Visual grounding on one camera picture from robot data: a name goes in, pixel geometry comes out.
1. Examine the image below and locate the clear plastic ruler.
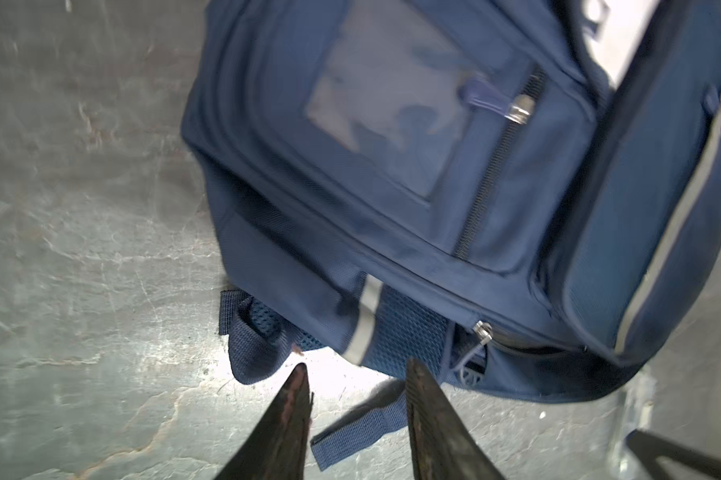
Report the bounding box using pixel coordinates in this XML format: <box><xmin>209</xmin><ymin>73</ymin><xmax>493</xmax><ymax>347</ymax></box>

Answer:
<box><xmin>606</xmin><ymin>367</ymin><xmax>657</xmax><ymax>479</ymax></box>

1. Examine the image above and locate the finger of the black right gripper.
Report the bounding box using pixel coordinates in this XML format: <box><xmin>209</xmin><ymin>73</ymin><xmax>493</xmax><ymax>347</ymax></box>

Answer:
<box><xmin>625</xmin><ymin>430</ymin><xmax>721</xmax><ymax>480</ymax></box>

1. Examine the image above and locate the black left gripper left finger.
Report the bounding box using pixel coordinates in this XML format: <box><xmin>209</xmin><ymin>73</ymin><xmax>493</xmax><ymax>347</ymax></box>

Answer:
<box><xmin>216</xmin><ymin>363</ymin><xmax>312</xmax><ymax>479</ymax></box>

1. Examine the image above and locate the navy blue student backpack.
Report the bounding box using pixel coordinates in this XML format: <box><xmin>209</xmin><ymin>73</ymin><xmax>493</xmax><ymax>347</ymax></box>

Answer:
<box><xmin>180</xmin><ymin>1</ymin><xmax>721</xmax><ymax>469</ymax></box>

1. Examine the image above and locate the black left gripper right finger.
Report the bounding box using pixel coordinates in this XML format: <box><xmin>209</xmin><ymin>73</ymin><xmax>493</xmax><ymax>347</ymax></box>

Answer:
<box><xmin>406</xmin><ymin>358</ymin><xmax>504</xmax><ymax>480</ymax></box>

